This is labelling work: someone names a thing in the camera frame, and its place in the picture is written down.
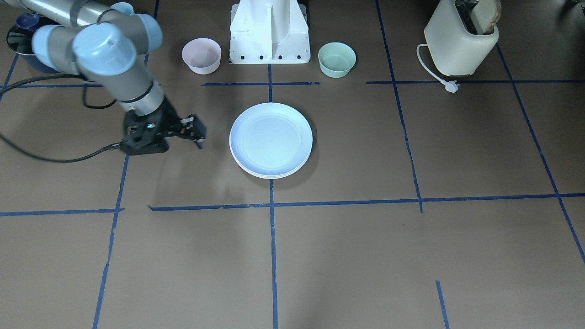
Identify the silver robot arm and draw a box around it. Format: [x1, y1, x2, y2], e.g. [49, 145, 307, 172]
[5, 0, 206, 155]

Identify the cream toaster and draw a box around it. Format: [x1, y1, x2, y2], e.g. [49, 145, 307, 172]
[416, 0, 500, 93]

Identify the dark blue saucepan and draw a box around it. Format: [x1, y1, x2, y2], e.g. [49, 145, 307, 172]
[6, 15, 57, 74]

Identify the green bowl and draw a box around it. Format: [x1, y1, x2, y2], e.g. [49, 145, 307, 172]
[318, 42, 357, 79]

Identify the dark blue small cup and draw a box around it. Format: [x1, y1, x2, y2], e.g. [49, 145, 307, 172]
[16, 13, 40, 32]

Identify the blue plate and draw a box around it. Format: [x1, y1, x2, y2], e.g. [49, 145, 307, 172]
[229, 102, 313, 175]

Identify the pink bowl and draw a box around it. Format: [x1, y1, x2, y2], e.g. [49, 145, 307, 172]
[181, 38, 222, 75]

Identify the black camera cable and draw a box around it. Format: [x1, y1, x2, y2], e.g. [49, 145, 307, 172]
[0, 73, 133, 164]

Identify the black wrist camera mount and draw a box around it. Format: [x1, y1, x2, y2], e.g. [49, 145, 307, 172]
[121, 110, 169, 156]

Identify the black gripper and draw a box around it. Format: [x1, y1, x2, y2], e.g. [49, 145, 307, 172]
[155, 98, 207, 149]

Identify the toast slice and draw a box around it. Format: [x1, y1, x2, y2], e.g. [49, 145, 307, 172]
[470, 0, 502, 35]

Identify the white support column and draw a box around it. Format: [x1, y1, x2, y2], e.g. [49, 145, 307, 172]
[229, 0, 311, 64]

